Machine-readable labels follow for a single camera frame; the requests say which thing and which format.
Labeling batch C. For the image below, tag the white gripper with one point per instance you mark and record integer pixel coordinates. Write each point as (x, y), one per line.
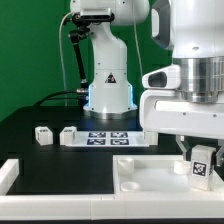
(163, 111)

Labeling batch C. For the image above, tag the white square tabletop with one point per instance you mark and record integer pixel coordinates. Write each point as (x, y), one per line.
(156, 174)

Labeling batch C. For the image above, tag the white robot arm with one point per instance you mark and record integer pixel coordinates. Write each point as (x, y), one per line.
(185, 98)

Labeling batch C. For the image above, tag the white U-shaped obstacle fence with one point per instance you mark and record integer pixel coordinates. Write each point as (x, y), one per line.
(98, 207)

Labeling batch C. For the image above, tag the white marker base plate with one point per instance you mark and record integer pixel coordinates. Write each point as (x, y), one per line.
(108, 139)

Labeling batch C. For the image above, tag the camera on black mount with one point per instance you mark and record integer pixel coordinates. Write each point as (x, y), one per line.
(82, 20)

